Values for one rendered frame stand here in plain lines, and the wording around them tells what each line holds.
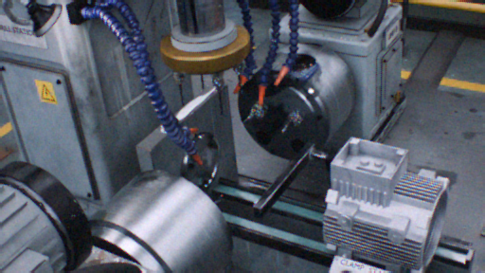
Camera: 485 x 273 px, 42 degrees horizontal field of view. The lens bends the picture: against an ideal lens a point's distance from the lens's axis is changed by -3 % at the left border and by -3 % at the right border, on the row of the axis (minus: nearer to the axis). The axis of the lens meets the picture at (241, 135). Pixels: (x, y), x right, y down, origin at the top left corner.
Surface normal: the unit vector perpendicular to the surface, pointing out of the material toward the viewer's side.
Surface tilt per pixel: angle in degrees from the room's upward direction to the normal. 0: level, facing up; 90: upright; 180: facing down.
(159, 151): 90
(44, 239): 67
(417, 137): 0
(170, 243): 47
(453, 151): 0
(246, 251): 90
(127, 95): 90
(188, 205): 36
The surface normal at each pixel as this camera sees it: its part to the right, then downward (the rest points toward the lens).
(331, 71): 0.52, -0.47
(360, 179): -0.52, 0.50
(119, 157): 0.86, 0.21
